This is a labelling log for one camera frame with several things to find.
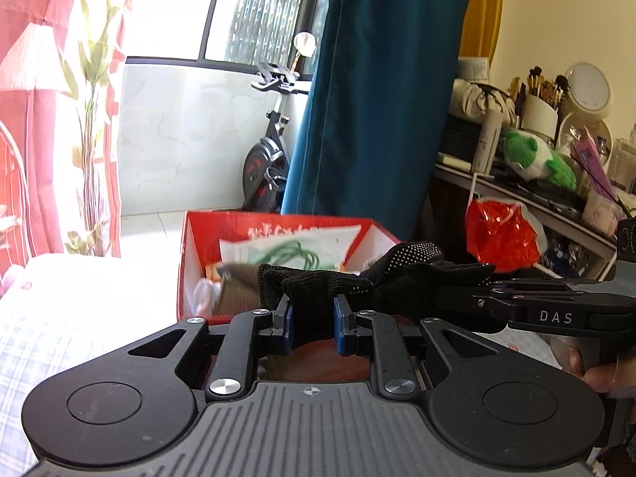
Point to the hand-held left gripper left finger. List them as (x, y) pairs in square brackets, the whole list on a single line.
[(286, 328)]

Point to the pink printed wall cloth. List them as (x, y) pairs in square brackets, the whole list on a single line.
[(39, 109)]

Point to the window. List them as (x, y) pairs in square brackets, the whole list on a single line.
[(263, 5)]

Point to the yellow curtain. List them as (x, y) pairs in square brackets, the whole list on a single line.
[(482, 5)]

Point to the white brush holder cup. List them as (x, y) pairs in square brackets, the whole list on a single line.
[(539, 115)]

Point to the blue curtain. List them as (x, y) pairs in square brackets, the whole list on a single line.
[(377, 84)]

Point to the plaid strawberry bed sheet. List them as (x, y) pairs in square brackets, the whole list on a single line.
[(64, 338)]

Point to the pink cookie box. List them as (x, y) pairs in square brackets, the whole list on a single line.
[(594, 169)]

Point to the person's right hand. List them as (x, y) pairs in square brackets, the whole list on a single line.
[(603, 380)]

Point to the red cardboard box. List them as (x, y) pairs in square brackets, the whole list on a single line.
[(194, 243)]

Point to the white spray bottle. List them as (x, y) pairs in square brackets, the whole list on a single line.
[(488, 141)]

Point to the clear plastic organizer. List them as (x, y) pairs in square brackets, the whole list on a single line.
[(623, 164)]

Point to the small round mirror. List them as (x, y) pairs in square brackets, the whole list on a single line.
[(304, 43)]

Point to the brown cloth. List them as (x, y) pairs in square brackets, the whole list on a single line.
[(241, 288)]

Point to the beige cloth bag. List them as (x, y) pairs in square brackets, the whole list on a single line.
[(472, 102)]

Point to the black exercise bike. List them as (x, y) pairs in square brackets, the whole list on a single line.
[(263, 169)]

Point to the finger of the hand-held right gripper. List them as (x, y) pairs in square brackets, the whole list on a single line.
[(596, 317), (546, 289)]

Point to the black case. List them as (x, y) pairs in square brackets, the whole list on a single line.
[(459, 136)]

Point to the green white plush toy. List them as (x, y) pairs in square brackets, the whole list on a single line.
[(541, 161)]

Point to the clear jar pink contents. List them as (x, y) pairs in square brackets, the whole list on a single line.
[(600, 214)]

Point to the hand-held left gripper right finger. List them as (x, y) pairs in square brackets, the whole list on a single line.
[(340, 328)]

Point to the pale sticky note pad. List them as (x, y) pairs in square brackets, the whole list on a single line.
[(452, 161)]

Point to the orange patterned cloth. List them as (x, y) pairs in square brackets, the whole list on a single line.
[(212, 271)]

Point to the black dotted glove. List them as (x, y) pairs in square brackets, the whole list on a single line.
[(397, 278)]

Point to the bunch of makeup brushes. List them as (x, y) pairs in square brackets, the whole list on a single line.
[(539, 84)]

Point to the red plastic bag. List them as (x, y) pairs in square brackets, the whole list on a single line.
[(497, 238)]

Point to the round white mirror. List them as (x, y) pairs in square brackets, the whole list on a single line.
[(589, 89)]

